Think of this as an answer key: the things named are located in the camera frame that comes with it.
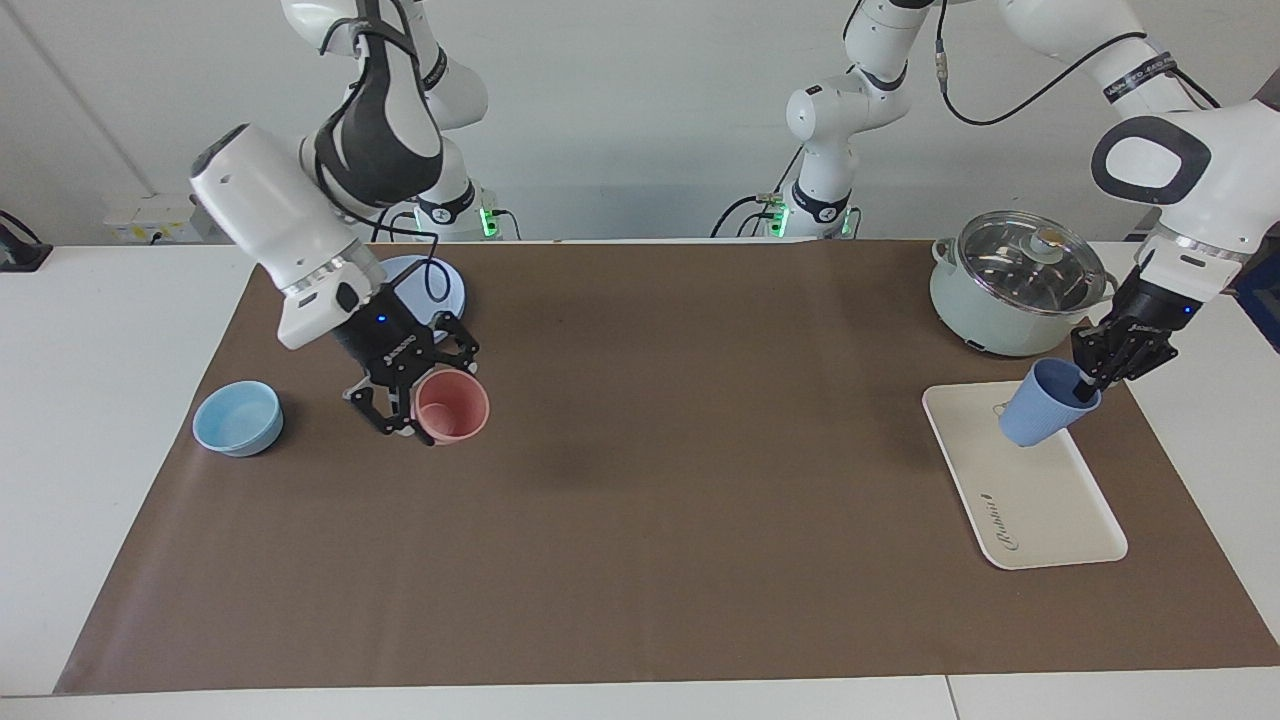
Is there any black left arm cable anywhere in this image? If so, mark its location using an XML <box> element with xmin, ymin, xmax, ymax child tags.
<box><xmin>934</xmin><ymin>0</ymin><xmax>1223</xmax><ymax>127</ymax></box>

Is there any periwinkle blue plate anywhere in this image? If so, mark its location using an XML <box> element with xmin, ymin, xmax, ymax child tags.
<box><xmin>380</xmin><ymin>255</ymin><xmax>468</xmax><ymax>329</ymax></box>

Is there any white wall socket box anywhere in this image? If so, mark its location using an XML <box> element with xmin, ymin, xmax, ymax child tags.
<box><xmin>103</xmin><ymin>193</ymin><xmax>223</xmax><ymax>245</ymax></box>

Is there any blue crate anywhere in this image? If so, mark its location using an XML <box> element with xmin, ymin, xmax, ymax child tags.
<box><xmin>1240</xmin><ymin>270</ymin><xmax>1280</xmax><ymax>353</ymax></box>

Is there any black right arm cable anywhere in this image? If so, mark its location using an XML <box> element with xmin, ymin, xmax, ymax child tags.
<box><xmin>318</xmin><ymin>150</ymin><xmax>451</xmax><ymax>303</ymax></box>

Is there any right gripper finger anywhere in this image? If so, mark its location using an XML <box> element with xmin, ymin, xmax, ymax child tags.
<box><xmin>430</xmin><ymin>312</ymin><xmax>482</xmax><ymax>376</ymax></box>
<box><xmin>344</xmin><ymin>377</ymin><xmax>437</xmax><ymax>448</ymax></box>

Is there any black clamp mount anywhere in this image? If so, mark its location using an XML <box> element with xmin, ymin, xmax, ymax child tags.
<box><xmin>0</xmin><ymin>210</ymin><xmax>54</xmax><ymax>273</ymax></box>

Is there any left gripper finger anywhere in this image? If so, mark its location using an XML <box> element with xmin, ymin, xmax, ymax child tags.
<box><xmin>1104</xmin><ymin>344</ymin><xmax>1180</xmax><ymax>387</ymax></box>
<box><xmin>1071</xmin><ymin>322</ymin><xmax>1122</xmax><ymax>402</ymax></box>

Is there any brown table mat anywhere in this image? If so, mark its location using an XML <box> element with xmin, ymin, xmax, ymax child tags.
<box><xmin>55</xmin><ymin>240</ymin><xmax>1280</xmax><ymax>696</ymax></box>

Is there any light blue bowl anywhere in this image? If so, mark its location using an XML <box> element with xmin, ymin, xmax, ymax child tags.
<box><xmin>192</xmin><ymin>380</ymin><xmax>285</xmax><ymax>458</ymax></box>

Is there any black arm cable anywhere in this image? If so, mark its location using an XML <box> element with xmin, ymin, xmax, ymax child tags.
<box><xmin>934</xmin><ymin>0</ymin><xmax>1223</xmax><ymax>127</ymax></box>
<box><xmin>318</xmin><ymin>150</ymin><xmax>451</xmax><ymax>303</ymax></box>

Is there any pink cup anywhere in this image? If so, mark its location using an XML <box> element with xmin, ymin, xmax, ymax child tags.
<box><xmin>413</xmin><ymin>370</ymin><xmax>491</xmax><ymax>447</ymax></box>

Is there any blue ribbed cup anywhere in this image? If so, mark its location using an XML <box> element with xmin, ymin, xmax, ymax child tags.
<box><xmin>998</xmin><ymin>358</ymin><xmax>1103</xmax><ymax>448</ymax></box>

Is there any white tray with bear print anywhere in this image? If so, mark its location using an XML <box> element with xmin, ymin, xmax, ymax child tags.
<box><xmin>921</xmin><ymin>380</ymin><xmax>1129</xmax><ymax>571</ymax></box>

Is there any pale green cooking pot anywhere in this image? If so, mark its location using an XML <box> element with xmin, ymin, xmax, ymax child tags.
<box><xmin>930</xmin><ymin>238</ymin><xmax>1121</xmax><ymax>358</ymax></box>

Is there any glass pot lid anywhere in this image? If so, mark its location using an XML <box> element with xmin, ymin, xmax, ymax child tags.
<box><xmin>957</xmin><ymin>210</ymin><xmax>1109</xmax><ymax>317</ymax></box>

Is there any black base cable bundle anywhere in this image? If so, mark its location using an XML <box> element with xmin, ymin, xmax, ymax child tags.
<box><xmin>710</xmin><ymin>145</ymin><xmax>806</xmax><ymax>241</ymax></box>

